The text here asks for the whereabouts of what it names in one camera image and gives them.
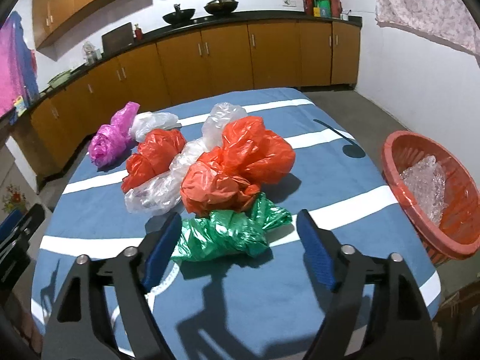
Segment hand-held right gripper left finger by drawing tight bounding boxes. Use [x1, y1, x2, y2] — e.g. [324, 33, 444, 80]
[41, 213, 182, 360]

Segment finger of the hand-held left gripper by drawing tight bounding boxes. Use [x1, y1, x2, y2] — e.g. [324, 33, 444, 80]
[0, 204, 46, 289]

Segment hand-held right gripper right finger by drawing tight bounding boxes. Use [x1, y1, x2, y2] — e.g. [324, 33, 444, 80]
[297, 209, 439, 360]

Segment clear plastic bag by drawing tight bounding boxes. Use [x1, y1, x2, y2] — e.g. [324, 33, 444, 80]
[129, 111, 182, 142]
[201, 102, 249, 149]
[124, 138, 205, 216]

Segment green plastic bag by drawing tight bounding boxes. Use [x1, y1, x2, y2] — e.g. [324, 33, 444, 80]
[170, 192, 293, 263]

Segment pink plastic bag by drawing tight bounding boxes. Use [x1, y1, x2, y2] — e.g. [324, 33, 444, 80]
[89, 101, 140, 167]

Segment clear bubble wrap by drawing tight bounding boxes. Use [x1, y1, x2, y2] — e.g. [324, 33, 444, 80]
[399, 155, 449, 226]

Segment red plastic basket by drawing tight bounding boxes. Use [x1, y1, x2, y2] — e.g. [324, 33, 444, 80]
[382, 130, 480, 267]

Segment flower sticker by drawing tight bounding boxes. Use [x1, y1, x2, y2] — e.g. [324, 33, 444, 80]
[2, 184, 29, 212]

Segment blue striped tablecloth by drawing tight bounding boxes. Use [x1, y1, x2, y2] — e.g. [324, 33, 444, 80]
[30, 87, 443, 360]

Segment pale green bowl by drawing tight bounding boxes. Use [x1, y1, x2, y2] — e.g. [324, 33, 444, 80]
[47, 69, 74, 89]

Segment pink hanging towel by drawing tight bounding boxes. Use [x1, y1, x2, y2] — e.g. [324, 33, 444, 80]
[0, 11, 38, 117]

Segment glass jar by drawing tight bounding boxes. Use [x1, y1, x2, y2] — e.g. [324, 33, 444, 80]
[82, 41, 101, 64]

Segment wooden base cabinets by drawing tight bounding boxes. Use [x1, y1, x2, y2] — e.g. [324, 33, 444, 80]
[9, 20, 361, 181]

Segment dark cutting board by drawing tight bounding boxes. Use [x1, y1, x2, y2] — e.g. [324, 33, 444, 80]
[102, 22, 135, 55]

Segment black kitchen countertop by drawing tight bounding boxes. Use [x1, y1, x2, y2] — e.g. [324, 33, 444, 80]
[9, 10, 363, 121]

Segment black lidded wok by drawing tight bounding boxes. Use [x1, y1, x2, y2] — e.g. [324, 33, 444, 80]
[203, 0, 240, 16]

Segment pink floral hanging cloth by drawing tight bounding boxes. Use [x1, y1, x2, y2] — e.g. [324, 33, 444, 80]
[371, 0, 480, 55]

